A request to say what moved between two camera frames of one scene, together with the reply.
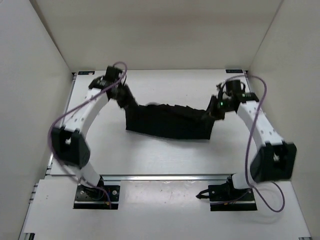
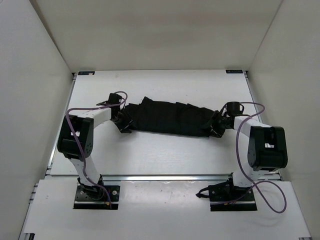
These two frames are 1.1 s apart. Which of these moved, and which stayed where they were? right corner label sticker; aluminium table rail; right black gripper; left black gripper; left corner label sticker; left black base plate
Moved: left black gripper; right black gripper
Stayed: right corner label sticker; left corner label sticker; left black base plate; aluminium table rail
